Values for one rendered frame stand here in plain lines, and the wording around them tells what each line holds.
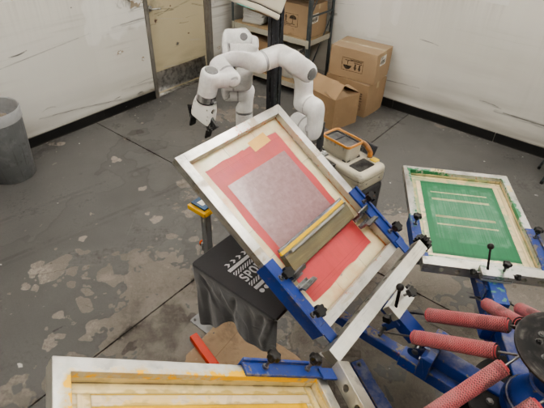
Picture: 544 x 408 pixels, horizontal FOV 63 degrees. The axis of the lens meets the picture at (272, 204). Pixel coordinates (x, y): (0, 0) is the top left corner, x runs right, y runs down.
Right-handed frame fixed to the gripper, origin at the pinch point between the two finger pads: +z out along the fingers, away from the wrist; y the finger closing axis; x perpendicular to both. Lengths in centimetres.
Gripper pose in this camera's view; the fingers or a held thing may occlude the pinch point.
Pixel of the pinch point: (200, 129)
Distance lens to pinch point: 191.6
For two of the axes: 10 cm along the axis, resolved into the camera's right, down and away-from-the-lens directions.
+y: -7.4, -6.1, 2.8
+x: -6.2, 4.6, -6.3
